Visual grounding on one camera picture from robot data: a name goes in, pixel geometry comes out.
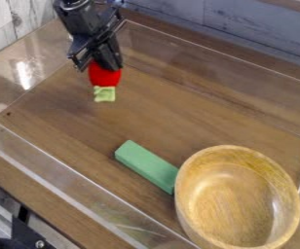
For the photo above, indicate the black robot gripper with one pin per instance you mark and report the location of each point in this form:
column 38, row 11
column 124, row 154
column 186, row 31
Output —
column 92, row 25

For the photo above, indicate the red knitted strawberry toy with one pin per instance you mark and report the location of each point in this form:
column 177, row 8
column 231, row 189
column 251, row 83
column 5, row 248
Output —
column 105, row 81

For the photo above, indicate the wooden bowl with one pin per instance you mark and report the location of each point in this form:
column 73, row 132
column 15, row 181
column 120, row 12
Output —
column 237, row 201

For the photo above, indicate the green rectangular block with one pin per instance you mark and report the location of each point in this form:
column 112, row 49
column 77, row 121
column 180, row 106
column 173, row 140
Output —
column 148, row 165

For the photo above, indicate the black device with screw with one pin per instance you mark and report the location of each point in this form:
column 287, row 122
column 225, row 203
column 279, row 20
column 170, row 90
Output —
column 25, row 238

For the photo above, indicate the clear acrylic back wall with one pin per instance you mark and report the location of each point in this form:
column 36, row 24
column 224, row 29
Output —
column 249, row 88

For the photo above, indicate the clear acrylic wall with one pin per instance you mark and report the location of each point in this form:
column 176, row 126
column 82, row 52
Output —
column 249, row 88
column 93, row 217

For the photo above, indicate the clear acrylic front wall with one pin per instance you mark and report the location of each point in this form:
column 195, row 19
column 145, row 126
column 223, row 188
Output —
column 93, row 217

